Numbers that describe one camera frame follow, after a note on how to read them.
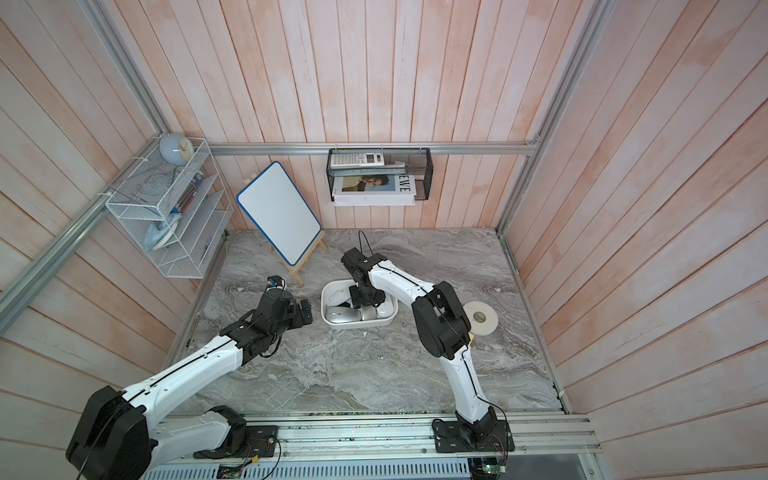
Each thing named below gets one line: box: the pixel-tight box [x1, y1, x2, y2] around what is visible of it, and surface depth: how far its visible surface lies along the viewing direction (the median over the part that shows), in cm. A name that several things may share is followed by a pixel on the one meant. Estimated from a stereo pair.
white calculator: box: [330, 152, 385, 169], surface depth 92 cm
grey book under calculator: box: [329, 161, 407, 177], surface depth 90 cm
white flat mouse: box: [376, 303, 394, 318], surface depth 97 cm
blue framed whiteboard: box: [236, 161, 322, 266], surface depth 97 cm
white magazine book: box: [332, 174, 417, 207], surface depth 95 cm
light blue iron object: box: [144, 213, 183, 252], surface depth 81 cm
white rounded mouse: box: [327, 287, 351, 307], surface depth 98 cm
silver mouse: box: [325, 306, 361, 323], surface depth 95 cm
